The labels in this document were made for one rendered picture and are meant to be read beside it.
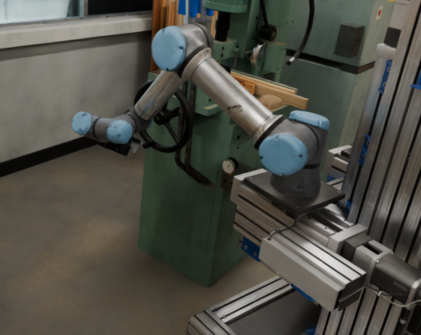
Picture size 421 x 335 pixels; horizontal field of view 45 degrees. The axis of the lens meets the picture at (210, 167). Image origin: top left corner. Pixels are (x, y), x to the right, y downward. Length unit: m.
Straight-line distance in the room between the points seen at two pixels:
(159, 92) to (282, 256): 0.65
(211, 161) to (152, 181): 0.37
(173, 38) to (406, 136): 0.68
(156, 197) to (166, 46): 1.09
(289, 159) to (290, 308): 0.87
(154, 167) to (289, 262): 1.08
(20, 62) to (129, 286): 1.45
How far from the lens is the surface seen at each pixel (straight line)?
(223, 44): 2.12
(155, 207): 2.39
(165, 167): 2.26
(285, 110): 2.01
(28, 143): 3.29
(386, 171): 1.51
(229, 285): 2.42
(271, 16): 2.22
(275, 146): 1.31
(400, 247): 1.56
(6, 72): 3.05
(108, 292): 2.32
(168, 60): 1.41
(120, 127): 1.64
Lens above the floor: 1.50
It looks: 25 degrees down
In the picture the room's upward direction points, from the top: 8 degrees clockwise
